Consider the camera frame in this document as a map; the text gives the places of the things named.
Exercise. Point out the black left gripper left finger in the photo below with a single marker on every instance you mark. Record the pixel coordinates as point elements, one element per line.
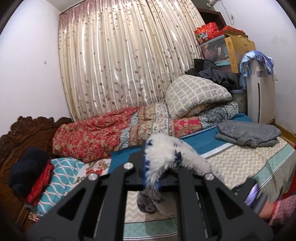
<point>95,208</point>

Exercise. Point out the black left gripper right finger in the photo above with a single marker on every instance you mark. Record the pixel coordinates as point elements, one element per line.
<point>208,210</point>

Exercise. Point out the white fluffy garment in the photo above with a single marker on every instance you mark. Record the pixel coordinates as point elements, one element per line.
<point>163,152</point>

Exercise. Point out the black clothes pile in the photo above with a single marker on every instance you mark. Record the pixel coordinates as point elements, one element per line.
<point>207,69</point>

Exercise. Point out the person's right hand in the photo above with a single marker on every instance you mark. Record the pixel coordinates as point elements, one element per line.
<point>266,211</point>

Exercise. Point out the red puffer jacket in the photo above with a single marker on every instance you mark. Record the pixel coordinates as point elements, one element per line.
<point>40,185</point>

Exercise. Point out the teal wave-patterned pillow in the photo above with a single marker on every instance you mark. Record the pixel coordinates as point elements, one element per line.
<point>63,177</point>

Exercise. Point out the pink patterned sleeve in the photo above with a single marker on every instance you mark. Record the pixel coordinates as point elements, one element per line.
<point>282,211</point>

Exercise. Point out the chevron patterned bed sheet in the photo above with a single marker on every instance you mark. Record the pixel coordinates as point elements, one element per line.
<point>271,167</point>

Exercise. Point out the blue bed mat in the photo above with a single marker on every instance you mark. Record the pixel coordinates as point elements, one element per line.
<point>204,142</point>

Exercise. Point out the folded grey puffer jacket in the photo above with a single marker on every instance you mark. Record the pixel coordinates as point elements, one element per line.
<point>249,134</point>

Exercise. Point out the red floral quilt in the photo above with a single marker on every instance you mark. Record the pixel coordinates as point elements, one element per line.
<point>94,139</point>

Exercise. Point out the carved wooden headboard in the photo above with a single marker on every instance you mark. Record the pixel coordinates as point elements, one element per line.
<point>24,133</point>

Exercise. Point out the lower plastic storage bin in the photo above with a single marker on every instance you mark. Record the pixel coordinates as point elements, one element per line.
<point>240,97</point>

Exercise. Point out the folded checkered cream quilt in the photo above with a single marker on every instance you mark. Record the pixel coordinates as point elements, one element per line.
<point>188,95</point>

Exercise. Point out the white air purifier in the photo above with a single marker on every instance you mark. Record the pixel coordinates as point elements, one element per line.
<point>260,94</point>

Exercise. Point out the clear plastic storage bin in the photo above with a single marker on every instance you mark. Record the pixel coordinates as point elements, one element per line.
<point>215,50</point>

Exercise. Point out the cream leaf-patterned curtain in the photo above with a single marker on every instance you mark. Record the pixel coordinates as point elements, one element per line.
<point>117,54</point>

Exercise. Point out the cardboard box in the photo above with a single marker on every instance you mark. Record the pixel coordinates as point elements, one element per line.
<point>238,45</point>

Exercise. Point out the red gift bag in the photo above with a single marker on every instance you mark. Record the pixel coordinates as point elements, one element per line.
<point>206,32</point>

